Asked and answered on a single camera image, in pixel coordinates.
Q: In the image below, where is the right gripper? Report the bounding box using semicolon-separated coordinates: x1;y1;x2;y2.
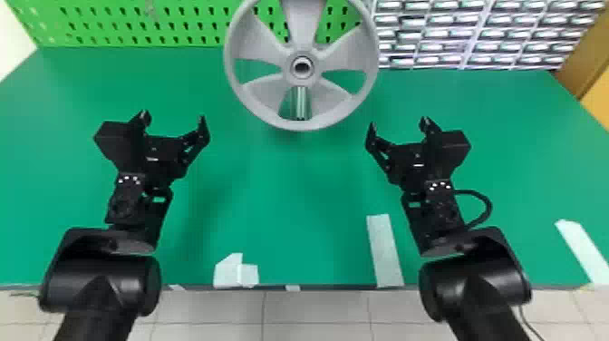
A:
364;116;441;192

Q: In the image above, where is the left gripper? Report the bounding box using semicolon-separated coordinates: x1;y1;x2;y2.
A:
130;109;212;190

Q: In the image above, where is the metal stand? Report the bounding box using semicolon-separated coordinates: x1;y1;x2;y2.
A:
291;85;314;122

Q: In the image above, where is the grey wheel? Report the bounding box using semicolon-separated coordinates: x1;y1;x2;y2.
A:
223;0;381;132

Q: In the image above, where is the white drawer cabinet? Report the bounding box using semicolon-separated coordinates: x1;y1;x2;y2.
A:
468;0;609;72
370;0;492;71

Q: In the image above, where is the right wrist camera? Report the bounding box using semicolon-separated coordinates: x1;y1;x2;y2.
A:
426;128;472;183

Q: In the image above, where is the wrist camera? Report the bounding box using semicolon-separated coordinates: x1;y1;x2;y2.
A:
92;121;150;173
426;128;472;183

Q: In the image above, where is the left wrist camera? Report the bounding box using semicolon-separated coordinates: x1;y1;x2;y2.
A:
92;121;150;173

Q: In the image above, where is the black cable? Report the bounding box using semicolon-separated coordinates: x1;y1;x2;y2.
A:
452;189;494;230

